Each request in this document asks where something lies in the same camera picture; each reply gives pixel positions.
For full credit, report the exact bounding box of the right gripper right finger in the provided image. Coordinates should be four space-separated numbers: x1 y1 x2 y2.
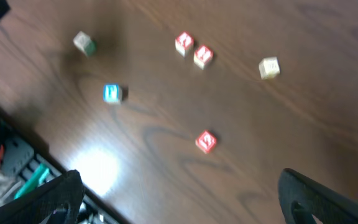
278 168 358 224

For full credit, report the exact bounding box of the red letter I block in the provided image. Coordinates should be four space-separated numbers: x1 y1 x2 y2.
193 45 214 69

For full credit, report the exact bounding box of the plain cream wooden block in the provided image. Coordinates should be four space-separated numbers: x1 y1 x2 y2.
259 57 280 80

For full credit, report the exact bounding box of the red picture wooden block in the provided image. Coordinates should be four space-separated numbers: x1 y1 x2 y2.
195 130 217 154

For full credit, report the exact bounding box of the blue letter P block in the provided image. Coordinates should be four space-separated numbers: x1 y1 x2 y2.
103 84 123 104

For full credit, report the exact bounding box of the red letter A block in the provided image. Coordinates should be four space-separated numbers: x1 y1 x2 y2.
175 32 194 57

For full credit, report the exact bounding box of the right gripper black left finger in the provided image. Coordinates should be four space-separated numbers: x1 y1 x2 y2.
0 170 85 223

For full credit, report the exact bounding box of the butterfly wooden block green side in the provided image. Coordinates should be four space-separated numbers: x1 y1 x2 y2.
73 31 96 57

